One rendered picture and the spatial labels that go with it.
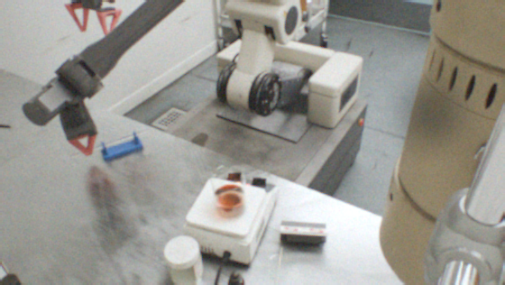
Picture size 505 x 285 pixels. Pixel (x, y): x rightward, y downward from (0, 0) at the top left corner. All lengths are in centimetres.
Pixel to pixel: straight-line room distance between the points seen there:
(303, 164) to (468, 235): 143
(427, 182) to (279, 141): 145
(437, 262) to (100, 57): 78
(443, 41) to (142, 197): 81
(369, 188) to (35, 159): 145
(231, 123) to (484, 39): 163
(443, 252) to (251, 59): 141
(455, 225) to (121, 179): 90
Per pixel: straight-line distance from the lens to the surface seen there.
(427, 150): 26
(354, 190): 204
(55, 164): 113
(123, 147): 110
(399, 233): 30
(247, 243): 75
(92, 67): 89
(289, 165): 158
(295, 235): 82
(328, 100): 169
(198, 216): 77
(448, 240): 18
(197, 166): 101
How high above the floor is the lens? 141
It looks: 38 degrees down
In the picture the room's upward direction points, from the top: 2 degrees counter-clockwise
